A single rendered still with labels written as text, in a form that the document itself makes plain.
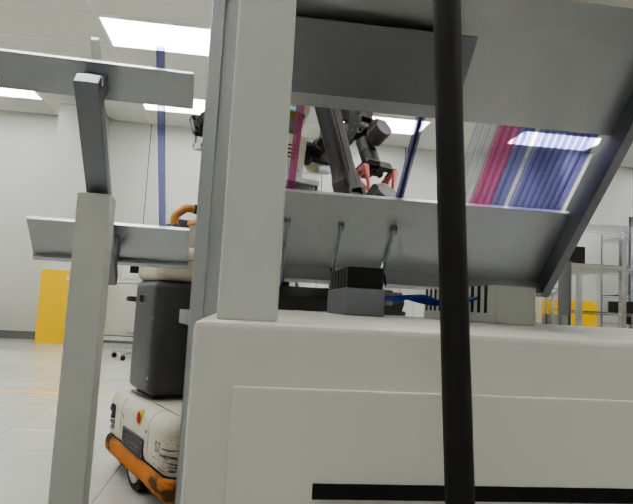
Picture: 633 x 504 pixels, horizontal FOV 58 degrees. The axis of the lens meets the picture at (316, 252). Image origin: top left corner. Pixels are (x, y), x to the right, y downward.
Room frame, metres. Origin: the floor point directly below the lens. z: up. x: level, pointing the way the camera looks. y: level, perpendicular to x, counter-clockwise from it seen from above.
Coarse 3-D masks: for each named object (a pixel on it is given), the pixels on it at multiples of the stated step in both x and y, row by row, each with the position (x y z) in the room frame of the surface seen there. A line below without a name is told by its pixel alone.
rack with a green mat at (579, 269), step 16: (624, 240) 3.18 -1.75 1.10; (624, 256) 3.18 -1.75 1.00; (576, 272) 3.44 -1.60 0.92; (592, 272) 3.38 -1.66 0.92; (608, 272) 3.32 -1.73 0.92; (624, 272) 3.18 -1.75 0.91; (576, 288) 3.62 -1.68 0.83; (624, 288) 3.18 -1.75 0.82; (576, 304) 3.62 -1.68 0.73; (624, 304) 3.18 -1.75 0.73; (576, 320) 3.61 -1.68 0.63; (624, 320) 3.18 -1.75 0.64
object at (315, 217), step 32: (288, 192) 1.08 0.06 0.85; (320, 192) 1.09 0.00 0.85; (320, 224) 1.14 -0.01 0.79; (352, 224) 1.15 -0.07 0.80; (384, 224) 1.15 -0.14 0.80; (416, 224) 1.15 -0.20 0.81; (480, 224) 1.16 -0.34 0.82; (512, 224) 1.17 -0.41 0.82; (544, 224) 1.17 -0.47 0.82; (288, 256) 1.20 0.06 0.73; (320, 256) 1.20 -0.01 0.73; (352, 256) 1.21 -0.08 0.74; (384, 256) 1.21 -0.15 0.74; (416, 256) 1.22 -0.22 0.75; (480, 256) 1.22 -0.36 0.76; (512, 256) 1.23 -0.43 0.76; (544, 256) 1.23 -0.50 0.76
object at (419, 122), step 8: (416, 120) 1.00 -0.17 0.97; (424, 120) 1.00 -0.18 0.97; (416, 128) 1.01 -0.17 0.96; (416, 136) 1.02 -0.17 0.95; (416, 144) 1.03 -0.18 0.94; (408, 152) 1.04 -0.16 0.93; (408, 160) 1.06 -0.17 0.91; (408, 168) 1.07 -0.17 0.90; (408, 176) 1.08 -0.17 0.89; (400, 184) 1.09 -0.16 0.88; (400, 192) 1.11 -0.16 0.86
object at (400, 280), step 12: (288, 276) 1.19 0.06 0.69; (300, 276) 1.20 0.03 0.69; (312, 276) 1.20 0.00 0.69; (324, 276) 1.21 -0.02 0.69; (384, 276) 1.24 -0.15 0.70; (396, 276) 1.24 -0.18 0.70; (408, 276) 1.24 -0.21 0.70; (420, 276) 1.25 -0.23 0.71; (432, 276) 1.25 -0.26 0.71; (408, 288) 1.23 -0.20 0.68; (420, 288) 1.23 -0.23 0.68; (432, 288) 1.23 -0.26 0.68
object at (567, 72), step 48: (336, 0) 0.83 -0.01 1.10; (384, 0) 0.84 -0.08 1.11; (432, 0) 0.84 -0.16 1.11; (480, 0) 0.84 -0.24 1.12; (528, 0) 0.85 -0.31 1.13; (336, 48) 0.85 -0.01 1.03; (384, 48) 0.85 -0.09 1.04; (432, 48) 0.86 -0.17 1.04; (480, 48) 0.90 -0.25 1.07; (528, 48) 0.90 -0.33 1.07; (576, 48) 0.91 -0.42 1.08; (624, 48) 0.91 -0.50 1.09; (336, 96) 0.95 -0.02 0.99; (384, 96) 0.91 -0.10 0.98; (432, 96) 0.92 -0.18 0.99; (480, 96) 0.96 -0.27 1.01; (528, 96) 0.96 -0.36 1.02; (576, 96) 0.97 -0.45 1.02; (624, 96) 0.97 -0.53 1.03
